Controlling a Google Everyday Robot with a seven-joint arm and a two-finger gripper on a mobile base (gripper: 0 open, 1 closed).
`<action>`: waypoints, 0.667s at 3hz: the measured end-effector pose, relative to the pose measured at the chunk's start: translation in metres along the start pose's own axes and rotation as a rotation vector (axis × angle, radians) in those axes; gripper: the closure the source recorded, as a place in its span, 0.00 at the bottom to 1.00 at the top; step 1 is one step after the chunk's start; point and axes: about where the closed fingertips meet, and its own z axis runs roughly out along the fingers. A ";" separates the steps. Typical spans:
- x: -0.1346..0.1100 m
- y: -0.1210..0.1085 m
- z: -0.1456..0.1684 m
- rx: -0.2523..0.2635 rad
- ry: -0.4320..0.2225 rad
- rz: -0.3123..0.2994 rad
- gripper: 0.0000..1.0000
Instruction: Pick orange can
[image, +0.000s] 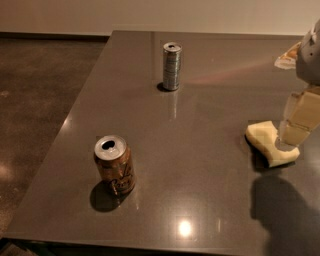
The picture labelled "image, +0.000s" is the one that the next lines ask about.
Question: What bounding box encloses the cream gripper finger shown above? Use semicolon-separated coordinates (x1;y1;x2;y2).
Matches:
279;85;320;146

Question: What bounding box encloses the orange soda can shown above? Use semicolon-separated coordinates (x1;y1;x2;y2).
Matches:
94;135;136;196

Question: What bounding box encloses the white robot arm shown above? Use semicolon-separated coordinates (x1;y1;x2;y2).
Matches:
275;20;320;147

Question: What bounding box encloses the silver slim can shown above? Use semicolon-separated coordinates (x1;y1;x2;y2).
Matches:
163;42;182;91

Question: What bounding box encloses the yellow sponge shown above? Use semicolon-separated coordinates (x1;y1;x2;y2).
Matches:
245;121;300;167

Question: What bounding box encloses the snack bag on table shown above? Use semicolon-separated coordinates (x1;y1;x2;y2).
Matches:
274;42;301;70

